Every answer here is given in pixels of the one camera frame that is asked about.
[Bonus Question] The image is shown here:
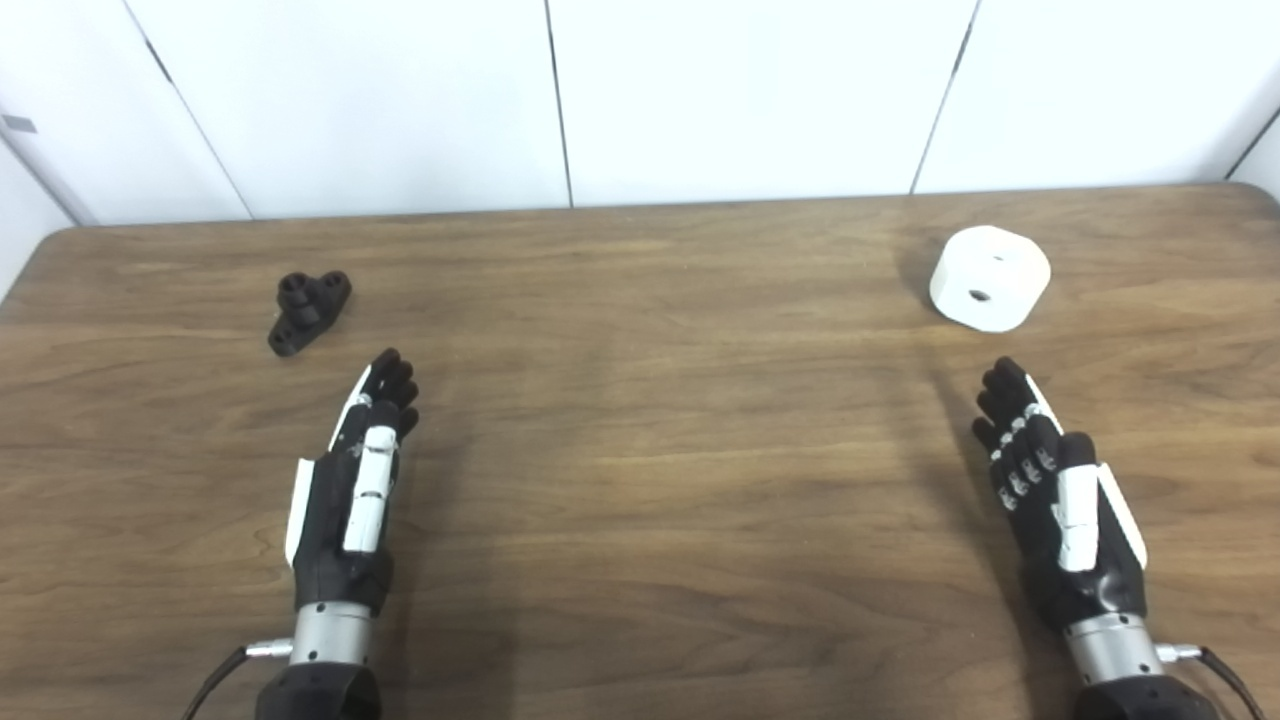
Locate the round white piece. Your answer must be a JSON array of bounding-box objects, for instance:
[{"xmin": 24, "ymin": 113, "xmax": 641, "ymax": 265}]
[{"xmin": 929, "ymin": 226, "xmax": 1052, "ymax": 333}]

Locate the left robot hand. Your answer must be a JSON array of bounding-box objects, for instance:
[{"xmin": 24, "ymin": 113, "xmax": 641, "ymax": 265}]
[{"xmin": 285, "ymin": 348, "xmax": 421, "ymax": 617}]

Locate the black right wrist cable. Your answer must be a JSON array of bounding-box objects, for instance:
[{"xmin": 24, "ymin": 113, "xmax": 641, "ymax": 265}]
[{"xmin": 1157, "ymin": 643, "xmax": 1267, "ymax": 720}]

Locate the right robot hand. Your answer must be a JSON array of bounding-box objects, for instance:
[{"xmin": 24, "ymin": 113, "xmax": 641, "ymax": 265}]
[{"xmin": 972, "ymin": 357, "xmax": 1149, "ymax": 631}]

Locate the black holder part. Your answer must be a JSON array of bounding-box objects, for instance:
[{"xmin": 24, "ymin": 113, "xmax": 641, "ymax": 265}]
[{"xmin": 267, "ymin": 271, "xmax": 353, "ymax": 358}]

